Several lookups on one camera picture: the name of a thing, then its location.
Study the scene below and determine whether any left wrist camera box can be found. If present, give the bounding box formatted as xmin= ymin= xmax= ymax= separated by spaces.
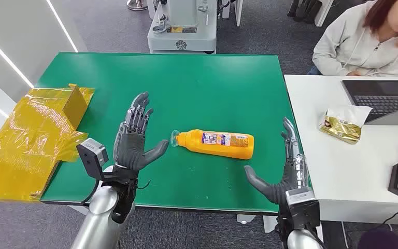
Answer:
xmin=76 ymin=138 xmax=109 ymax=181

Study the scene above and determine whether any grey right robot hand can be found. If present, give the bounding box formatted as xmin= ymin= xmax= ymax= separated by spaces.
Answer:
xmin=244 ymin=117 xmax=309 ymax=205

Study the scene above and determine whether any black adapter cable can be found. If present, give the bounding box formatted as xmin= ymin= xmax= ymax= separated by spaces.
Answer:
xmin=381 ymin=198 xmax=398 ymax=226

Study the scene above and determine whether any gold snack packet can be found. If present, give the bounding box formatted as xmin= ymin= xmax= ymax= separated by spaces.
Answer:
xmin=319 ymin=104 xmax=373 ymax=145

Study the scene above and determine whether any orange plastic bottle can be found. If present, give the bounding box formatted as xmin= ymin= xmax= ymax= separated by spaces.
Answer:
xmin=170 ymin=129 xmax=255 ymax=160

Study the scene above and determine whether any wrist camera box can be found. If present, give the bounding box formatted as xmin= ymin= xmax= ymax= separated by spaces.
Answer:
xmin=284 ymin=187 xmax=321 ymax=230
xmin=76 ymin=138 xmax=109 ymax=181

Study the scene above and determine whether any chrome stand base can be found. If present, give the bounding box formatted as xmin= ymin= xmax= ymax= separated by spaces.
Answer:
xmin=126 ymin=0 xmax=148 ymax=11

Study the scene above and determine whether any dark purple cushion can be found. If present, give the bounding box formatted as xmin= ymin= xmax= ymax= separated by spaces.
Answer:
xmin=357 ymin=227 xmax=398 ymax=249

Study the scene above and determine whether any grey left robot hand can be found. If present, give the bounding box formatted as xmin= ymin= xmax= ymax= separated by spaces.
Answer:
xmin=112 ymin=91 xmax=170 ymax=173

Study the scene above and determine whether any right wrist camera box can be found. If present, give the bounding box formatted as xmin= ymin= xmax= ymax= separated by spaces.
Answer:
xmin=284 ymin=187 xmax=321 ymax=230

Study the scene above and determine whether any person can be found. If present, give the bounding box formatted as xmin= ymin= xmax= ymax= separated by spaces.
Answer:
xmin=307 ymin=0 xmax=398 ymax=77

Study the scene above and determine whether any white furniture leg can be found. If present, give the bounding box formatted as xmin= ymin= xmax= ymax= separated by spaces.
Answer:
xmin=314 ymin=0 xmax=334 ymax=27

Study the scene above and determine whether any yellow taped cardboard box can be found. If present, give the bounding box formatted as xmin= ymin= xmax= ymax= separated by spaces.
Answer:
xmin=0 ymin=83 xmax=96 ymax=203

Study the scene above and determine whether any dark grey laptop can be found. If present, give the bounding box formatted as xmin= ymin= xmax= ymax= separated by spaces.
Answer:
xmin=341 ymin=79 xmax=398 ymax=126

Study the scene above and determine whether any black floor object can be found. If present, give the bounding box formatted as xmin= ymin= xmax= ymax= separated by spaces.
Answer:
xmin=286 ymin=0 xmax=323 ymax=24

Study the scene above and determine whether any white table foot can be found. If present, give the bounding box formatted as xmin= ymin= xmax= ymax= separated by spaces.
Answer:
xmin=263 ymin=215 xmax=279 ymax=233
xmin=236 ymin=214 xmax=257 ymax=225

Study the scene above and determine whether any grey machine stand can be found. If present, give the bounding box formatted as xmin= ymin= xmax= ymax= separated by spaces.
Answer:
xmin=147 ymin=0 xmax=218 ymax=54

